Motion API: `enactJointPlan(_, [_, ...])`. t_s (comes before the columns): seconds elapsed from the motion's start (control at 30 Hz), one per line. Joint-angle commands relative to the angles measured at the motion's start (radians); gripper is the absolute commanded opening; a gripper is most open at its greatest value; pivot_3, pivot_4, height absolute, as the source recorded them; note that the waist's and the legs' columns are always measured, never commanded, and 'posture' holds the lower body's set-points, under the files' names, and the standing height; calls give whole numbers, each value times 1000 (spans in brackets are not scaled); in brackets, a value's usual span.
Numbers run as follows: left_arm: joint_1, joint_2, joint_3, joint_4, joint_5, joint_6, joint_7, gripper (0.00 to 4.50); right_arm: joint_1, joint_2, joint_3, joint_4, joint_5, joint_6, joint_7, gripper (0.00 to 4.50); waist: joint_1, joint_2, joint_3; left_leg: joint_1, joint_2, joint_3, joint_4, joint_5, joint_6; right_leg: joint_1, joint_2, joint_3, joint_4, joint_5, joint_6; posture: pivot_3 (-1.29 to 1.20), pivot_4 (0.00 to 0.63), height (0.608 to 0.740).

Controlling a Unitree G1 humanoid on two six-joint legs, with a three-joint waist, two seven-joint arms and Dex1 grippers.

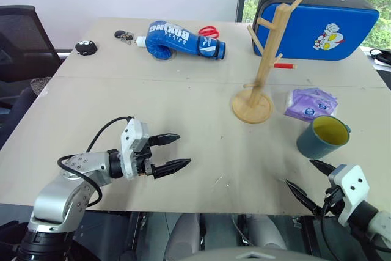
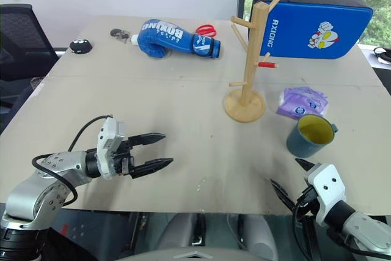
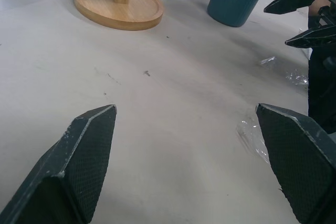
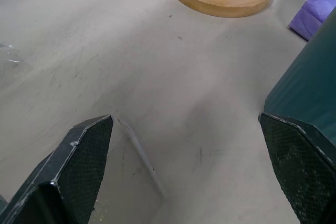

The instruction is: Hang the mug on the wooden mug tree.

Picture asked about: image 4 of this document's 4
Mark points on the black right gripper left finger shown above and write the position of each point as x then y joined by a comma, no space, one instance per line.
71,171

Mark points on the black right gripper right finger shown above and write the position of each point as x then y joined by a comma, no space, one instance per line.
296,166

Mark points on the clear plastic wrap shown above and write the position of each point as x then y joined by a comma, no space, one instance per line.
10,54

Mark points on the purple plastic-wrapped package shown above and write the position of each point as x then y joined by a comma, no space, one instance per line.
311,11

